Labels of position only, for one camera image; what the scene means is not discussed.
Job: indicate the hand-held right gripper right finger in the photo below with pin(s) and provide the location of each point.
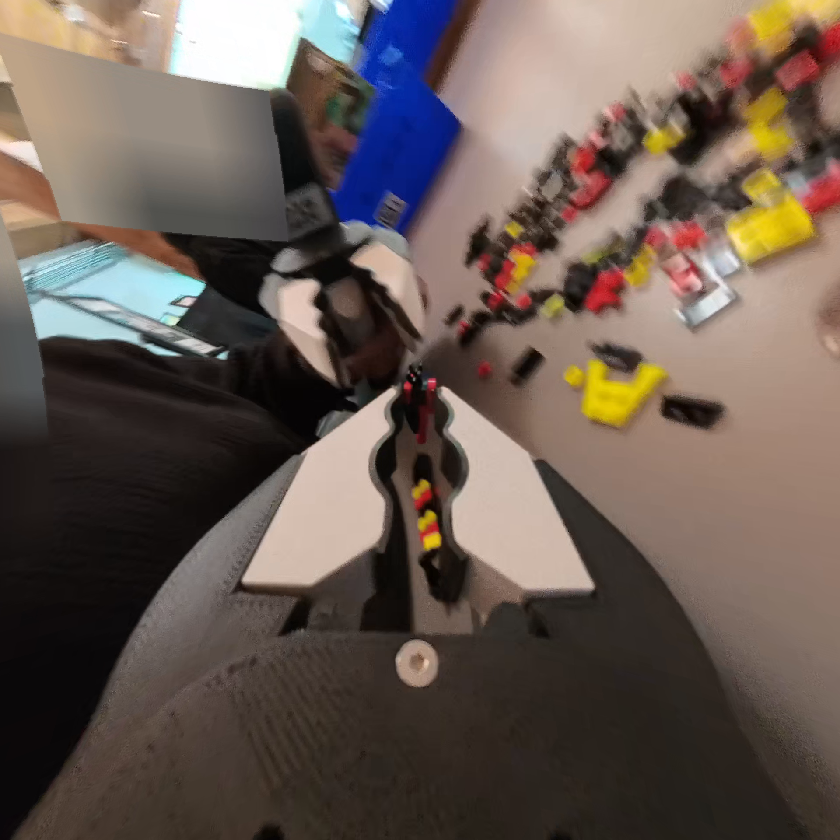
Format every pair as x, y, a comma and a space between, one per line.
518, 518

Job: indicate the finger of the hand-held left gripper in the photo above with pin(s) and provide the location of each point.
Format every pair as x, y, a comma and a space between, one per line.
394, 282
302, 321

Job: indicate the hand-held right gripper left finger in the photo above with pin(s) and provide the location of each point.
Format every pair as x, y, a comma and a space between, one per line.
315, 512

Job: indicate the small black red lego assembly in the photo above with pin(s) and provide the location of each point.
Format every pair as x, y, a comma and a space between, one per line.
426, 400

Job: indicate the person's left forearm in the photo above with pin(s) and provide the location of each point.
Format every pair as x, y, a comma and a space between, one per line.
282, 377

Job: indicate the long black lego assembly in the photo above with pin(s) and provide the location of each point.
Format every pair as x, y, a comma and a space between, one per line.
428, 518

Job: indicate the yellow wedge lego plate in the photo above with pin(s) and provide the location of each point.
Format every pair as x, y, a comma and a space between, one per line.
610, 400

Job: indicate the black lego hinge brick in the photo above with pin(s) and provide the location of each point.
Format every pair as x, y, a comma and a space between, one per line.
527, 365

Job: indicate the yellow round lego stud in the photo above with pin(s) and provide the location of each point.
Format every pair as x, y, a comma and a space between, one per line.
573, 375

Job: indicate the black lego plate with holes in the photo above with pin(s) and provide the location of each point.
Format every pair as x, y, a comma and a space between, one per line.
620, 356

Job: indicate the black lego tile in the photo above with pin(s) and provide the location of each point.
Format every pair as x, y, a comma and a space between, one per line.
692, 410

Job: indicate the pile of loose lego pieces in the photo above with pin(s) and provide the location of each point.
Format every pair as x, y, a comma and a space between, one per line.
604, 289

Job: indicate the person's left hand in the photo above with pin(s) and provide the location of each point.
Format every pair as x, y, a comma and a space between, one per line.
377, 358

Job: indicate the cardboard box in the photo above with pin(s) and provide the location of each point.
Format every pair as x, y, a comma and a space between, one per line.
315, 72

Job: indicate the person's black knit sweater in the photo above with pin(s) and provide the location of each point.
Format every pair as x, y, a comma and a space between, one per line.
131, 525

